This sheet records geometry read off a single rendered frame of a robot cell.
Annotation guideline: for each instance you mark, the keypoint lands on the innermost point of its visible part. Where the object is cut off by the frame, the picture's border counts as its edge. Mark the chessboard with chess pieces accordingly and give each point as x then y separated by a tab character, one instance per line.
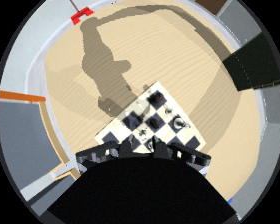
137	117

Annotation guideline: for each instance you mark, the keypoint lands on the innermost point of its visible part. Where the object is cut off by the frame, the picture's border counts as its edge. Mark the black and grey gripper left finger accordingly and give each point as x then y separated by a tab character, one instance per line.
97	154

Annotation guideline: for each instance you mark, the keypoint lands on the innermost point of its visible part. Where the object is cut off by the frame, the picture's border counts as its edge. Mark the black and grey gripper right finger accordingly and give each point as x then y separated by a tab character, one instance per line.
189	156

